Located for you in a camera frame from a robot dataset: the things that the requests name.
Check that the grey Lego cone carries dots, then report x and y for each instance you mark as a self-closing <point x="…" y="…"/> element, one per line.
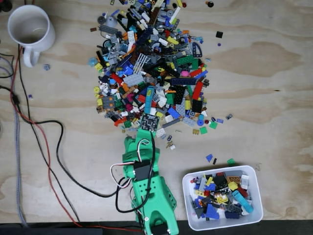
<point x="110" y="21"/>

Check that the gold Lego piece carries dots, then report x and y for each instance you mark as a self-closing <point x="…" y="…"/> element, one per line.
<point x="168" y="144"/>

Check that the black tyre teal hub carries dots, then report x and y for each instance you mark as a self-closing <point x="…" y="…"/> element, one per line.
<point x="106" y="44"/>

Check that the white plastic bin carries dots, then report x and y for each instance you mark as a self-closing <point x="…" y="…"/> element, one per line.
<point x="195" y="224"/>

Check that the yellow Lego brick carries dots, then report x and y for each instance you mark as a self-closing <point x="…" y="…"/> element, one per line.
<point x="172" y="40"/>

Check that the black Lego slope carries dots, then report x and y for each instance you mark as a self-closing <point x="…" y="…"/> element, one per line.
<point x="218" y="180"/>

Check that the white square Lego plate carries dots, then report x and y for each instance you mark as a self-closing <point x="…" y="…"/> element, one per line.
<point x="161" y="133"/>

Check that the small blue Lego tile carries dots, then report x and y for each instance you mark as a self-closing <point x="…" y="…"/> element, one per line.
<point x="219" y="121"/>

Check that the long dark blue plate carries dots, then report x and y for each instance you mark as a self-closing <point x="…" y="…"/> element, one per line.
<point x="183" y="81"/>

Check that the orange curved Lego piece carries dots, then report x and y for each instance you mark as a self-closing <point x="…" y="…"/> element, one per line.
<point x="119" y="121"/>

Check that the large green Lego plate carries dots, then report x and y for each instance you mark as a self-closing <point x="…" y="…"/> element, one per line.
<point x="184" y="60"/>

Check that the red Lego plate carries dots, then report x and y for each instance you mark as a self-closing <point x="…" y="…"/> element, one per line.
<point x="141" y="98"/>

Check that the blue round Lego piece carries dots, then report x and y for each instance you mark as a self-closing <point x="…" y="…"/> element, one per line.
<point x="200" y="122"/>

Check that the white Lego brick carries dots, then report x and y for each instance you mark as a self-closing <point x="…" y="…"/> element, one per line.
<point x="244" y="180"/>

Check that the small yellow Lego piece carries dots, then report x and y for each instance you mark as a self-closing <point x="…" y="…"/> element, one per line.
<point x="195" y="132"/>

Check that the dark blue Lego plate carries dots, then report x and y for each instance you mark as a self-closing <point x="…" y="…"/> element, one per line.
<point x="231" y="215"/>

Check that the yellow Lego slope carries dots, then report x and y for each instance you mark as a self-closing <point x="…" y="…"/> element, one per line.
<point x="232" y="185"/>

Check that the teal long Lego brick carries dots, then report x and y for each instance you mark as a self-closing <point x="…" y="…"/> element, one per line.
<point x="242" y="201"/>

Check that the small brown Lego tile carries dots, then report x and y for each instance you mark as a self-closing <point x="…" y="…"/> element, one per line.
<point x="93" y="29"/>

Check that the white ceramic mug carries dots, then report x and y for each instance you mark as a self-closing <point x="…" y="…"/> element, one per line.
<point x="46" y="36"/>

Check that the dark grey Lego plate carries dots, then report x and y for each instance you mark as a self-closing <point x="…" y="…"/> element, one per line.
<point x="233" y="208"/>

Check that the blue grey round Lego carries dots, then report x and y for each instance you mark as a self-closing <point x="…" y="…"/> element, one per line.
<point x="46" y="67"/>

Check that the light grey Lego plate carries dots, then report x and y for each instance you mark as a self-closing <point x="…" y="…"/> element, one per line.
<point x="189" y="121"/>

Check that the blue wedge Lego piece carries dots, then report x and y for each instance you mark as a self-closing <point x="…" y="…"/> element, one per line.
<point x="209" y="157"/>

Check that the grey studded Lego plate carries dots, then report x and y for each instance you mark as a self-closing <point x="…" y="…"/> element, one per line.
<point x="133" y="79"/>

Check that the white Lego fence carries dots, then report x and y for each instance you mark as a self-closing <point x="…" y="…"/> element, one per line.
<point x="141" y="63"/>

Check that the long red Lego brick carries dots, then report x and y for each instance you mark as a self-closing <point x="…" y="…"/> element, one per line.
<point x="197" y="90"/>

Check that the grey plate with orange studs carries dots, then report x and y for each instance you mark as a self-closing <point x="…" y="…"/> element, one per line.
<point x="108" y="102"/>

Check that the long grey Lego plate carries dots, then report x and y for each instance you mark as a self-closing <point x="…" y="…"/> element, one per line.
<point x="171" y="123"/>

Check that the pink Lego piece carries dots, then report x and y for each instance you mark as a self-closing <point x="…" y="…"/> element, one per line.
<point x="184" y="73"/>

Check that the long white Lego piece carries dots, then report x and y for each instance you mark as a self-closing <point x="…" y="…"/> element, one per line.
<point x="174" y="14"/>

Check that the small grey Lego piece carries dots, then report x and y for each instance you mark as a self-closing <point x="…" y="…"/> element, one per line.
<point x="229" y="116"/>

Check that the black Lego brick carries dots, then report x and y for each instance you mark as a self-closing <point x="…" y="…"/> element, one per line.
<point x="197" y="105"/>

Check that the black round Lego piece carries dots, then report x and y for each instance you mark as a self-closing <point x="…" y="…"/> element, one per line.
<point x="209" y="4"/>

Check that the black square Lego tile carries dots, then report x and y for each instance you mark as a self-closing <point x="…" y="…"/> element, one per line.
<point x="219" y="34"/>

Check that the green square Lego tile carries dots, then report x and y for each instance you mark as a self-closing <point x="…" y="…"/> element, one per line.
<point x="213" y="125"/>
<point x="203" y="130"/>

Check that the blue curved technic piece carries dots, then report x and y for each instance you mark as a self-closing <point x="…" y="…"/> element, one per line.
<point x="194" y="50"/>

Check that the blue Lego brick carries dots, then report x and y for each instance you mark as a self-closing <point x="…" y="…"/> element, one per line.
<point x="174" y="113"/>

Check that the black wedge Lego plate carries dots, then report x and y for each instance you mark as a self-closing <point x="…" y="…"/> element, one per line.
<point x="180" y="94"/>

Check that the blue wedge Lego slope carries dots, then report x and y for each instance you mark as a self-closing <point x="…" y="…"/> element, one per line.
<point x="211" y="211"/>

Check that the long dark grey plate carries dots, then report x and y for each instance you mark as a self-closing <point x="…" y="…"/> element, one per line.
<point x="108" y="29"/>

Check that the brown Lego brick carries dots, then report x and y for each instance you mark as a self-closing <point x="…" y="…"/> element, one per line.
<point x="234" y="179"/>

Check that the translucent light blue Lego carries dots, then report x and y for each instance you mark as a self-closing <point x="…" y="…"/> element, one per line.
<point x="92" y="61"/>

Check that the square camera circuit board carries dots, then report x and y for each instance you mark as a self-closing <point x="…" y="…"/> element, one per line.
<point x="149" y="122"/>

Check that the long brown Lego plate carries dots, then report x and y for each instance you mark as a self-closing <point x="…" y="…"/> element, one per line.
<point x="154" y="16"/>

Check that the black object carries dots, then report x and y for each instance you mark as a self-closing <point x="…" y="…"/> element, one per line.
<point x="5" y="5"/>

